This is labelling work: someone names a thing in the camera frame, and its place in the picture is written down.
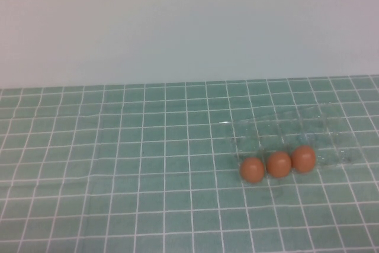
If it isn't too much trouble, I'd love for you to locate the clear plastic egg tray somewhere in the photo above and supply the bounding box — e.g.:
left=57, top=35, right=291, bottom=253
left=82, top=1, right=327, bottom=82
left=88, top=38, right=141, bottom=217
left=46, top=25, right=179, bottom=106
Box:
left=219, top=102, right=365, bottom=188

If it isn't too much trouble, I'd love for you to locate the brown egg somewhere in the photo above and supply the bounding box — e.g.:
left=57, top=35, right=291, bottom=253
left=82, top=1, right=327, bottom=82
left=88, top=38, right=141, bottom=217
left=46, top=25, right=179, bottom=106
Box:
left=239, top=157, right=265, bottom=184
left=291, top=145, right=317, bottom=174
left=266, top=151, right=293, bottom=180

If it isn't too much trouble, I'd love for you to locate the green checkered tablecloth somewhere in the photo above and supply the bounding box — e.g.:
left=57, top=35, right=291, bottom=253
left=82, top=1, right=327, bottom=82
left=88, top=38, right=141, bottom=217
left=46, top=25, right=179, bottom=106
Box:
left=0, top=76, right=379, bottom=253

